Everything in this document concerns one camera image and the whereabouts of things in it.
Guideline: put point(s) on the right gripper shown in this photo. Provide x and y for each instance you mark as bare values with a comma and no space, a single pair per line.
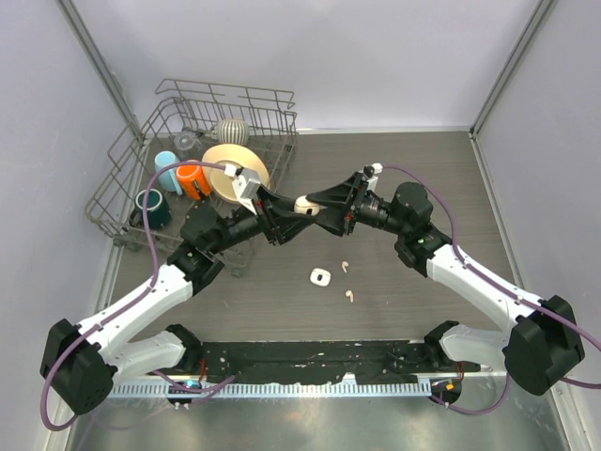
333,218

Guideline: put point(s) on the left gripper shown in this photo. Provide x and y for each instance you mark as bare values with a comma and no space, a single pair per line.
277,216

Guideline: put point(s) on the pink earbud case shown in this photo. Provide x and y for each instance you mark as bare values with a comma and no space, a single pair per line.
304,206

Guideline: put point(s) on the white earbud charging case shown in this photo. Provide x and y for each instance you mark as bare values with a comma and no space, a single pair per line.
320,277

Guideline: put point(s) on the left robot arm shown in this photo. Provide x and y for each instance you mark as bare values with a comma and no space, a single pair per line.
82,362

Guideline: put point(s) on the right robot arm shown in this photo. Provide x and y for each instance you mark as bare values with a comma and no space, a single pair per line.
536,344

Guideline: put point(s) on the beige plate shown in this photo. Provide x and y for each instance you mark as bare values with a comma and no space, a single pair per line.
237,155

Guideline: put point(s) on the orange mug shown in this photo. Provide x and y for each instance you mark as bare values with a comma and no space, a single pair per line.
192,180

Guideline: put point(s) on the striped ceramic cup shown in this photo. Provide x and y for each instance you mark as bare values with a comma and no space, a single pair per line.
231,131

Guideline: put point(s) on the dark green mug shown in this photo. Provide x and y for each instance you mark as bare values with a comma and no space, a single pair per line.
157,210

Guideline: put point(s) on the clear glass cup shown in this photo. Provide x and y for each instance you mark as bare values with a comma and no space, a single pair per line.
185,140

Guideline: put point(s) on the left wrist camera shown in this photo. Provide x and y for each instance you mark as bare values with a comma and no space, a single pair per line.
245,184

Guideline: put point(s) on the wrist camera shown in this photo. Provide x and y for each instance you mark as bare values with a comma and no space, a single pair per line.
245,184
371,173

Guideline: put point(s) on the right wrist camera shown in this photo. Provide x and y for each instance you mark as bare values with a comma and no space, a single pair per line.
371,173

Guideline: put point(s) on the grey wire dish rack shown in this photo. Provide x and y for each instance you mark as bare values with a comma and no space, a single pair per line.
188,109

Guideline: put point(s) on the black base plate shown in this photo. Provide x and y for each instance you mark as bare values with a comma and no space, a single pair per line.
318,362

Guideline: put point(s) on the slotted cable duct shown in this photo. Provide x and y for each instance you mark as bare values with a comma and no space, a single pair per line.
347,387

